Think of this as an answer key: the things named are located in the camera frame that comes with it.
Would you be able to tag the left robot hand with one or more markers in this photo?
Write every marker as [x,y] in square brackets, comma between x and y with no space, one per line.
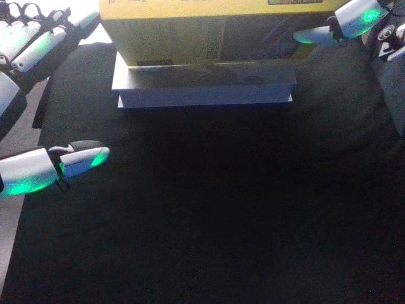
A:
[31,168]

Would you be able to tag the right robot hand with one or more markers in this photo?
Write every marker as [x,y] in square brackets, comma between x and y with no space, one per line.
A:
[357,19]

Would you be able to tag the yellow book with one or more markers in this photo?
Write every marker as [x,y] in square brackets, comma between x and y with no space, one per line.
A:
[164,35]

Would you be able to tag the white flat box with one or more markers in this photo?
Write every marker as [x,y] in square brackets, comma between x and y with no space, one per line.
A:
[190,74]
[205,103]

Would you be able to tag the black table cloth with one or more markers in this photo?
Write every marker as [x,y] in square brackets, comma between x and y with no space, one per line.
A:
[202,237]

